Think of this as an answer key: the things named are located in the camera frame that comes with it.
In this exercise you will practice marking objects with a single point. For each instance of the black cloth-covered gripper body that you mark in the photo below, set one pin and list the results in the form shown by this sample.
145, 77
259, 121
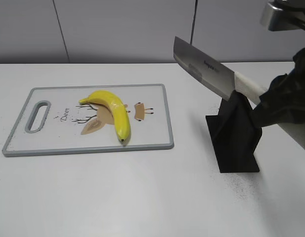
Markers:
284, 101

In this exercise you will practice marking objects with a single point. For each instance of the white-handled steel cleaver knife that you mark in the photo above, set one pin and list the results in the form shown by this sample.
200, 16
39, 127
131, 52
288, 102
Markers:
223, 81

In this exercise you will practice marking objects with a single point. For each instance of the yellow plastic banana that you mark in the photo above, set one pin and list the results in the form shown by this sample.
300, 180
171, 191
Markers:
114, 104

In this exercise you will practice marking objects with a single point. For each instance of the black knife stand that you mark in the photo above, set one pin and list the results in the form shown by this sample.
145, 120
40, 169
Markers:
234, 136

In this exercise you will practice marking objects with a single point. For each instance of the grey-rimmed white cutting board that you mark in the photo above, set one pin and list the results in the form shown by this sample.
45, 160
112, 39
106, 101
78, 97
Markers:
52, 122

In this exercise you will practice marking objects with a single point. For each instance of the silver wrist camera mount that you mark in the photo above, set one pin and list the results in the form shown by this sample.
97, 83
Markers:
283, 15

